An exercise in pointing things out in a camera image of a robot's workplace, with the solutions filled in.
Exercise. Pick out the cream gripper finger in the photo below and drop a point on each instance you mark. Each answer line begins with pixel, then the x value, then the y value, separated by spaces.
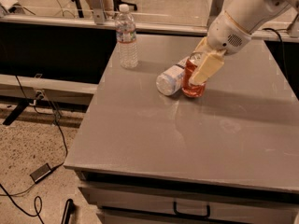
pixel 203 46
pixel 207 64

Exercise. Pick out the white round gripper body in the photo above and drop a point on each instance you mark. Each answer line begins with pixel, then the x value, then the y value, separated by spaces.
pixel 224 34

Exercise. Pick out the red coke can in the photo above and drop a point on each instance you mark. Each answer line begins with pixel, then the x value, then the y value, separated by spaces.
pixel 190 90

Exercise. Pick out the blue plastic bottle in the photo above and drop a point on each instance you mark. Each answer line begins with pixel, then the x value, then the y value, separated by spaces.
pixel 169 81

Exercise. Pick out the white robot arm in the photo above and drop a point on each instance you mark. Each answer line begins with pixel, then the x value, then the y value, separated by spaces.
pixel 252 14

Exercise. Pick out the upright clear water bottle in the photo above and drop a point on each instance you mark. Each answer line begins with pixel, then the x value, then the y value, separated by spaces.
pixel 126 37

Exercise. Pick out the black tripod leg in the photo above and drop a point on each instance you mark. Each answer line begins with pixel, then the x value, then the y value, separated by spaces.
pixel 79 8

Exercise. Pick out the grey cabinet drawer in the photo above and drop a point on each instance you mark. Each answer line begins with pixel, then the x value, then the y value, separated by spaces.
pixel 121 204

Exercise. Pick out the black power adapter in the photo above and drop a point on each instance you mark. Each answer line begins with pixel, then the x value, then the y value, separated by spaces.
pixel 40 173

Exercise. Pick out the black object on floor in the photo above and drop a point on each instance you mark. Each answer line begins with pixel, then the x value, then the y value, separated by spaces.
pixel 69 209

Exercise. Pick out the right metal bracket post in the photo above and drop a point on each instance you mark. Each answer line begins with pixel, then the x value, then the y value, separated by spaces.
pixel 215 10

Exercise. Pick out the metal bracket post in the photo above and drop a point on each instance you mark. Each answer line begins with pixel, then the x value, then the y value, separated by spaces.
pixel 98 11
pixel 215 10

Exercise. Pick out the left metal bracket post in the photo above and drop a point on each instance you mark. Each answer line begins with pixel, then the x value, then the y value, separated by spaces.
pixel 98 11

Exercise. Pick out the black drawer handle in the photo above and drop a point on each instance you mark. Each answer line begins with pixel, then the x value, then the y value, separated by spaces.
pixel 188 211

